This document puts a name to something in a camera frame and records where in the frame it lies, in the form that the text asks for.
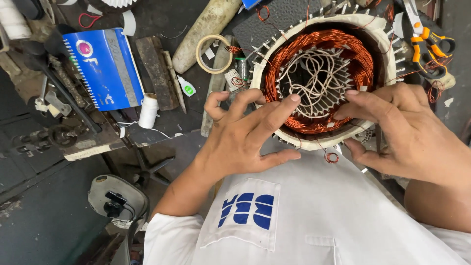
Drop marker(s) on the white ribbed cap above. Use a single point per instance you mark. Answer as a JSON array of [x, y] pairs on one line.
[[232, 79]]

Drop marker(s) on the orange black scissors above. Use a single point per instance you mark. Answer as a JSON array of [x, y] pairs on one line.
[[423, 44]]

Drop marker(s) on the motor stator with copper winding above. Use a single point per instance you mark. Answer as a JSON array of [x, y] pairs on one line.
[[323, 40]]

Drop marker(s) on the person's left hand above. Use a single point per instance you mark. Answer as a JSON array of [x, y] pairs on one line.
[[235, 143]]

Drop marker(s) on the blue plastic item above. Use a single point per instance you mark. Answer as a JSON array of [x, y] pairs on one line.
[[250, 3]]

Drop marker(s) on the rusty metal bar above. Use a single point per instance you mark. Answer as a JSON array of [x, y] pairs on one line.
[[156, 70]]

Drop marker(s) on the black bench vise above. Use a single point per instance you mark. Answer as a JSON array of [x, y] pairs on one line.
[[62, 95]]

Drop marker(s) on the person's right hand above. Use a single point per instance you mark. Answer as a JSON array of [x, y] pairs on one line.
[[415, 140]]

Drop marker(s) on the person's white shirt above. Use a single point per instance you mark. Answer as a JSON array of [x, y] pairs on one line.
[[312, 221]]

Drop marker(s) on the small white glue bottle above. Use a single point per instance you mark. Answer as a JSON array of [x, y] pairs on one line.
[[187, 87]]

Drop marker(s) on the grey stool seat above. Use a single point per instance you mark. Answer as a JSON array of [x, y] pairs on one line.
[[121, 191]]

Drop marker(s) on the white pleated item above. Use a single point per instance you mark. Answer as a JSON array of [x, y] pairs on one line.
[[117, 3]]

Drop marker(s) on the masking tape roll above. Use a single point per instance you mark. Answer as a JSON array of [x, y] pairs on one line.
[[200, 60]]

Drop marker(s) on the blue spiral notebook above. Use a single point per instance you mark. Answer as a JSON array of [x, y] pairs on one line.
[[105, 70]]

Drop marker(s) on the white paper strip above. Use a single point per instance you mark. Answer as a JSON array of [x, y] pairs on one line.
[[129, 22]]

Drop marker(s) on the black rubber mat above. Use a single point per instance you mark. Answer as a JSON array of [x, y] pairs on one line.
[[283, 18]]

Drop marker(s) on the white thread spool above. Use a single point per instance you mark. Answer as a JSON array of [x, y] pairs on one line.
[[148, 110]]

